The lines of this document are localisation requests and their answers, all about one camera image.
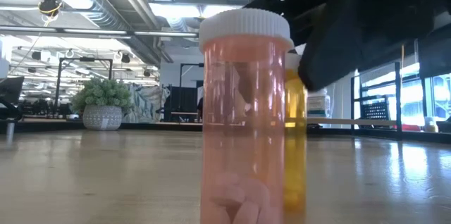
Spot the large white medicine bottle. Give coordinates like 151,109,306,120
307,88,332,119

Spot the yellow pill bottle white cap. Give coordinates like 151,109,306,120
283,53,308,214

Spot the pink pill bottle white cap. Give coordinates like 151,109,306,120
198,8,295,224

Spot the black perforated crate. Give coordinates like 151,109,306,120
359,101,393,122

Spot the red low object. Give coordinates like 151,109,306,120
401,123,424,132

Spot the cream small jar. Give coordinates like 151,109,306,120
424,116,438,133

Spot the ceiling tube light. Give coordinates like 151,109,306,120
63,28,199,39

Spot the blue white patterned cover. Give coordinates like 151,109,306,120
125,82,171,123

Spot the green plant in patterned pot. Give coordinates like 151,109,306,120
69,77,134,132

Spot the black metal gantry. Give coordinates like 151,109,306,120
54,56,114,114

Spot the black monitor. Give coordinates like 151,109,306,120
0,75,25,106

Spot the black ceiling fixture yellow cable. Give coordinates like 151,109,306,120
37,0,63,17

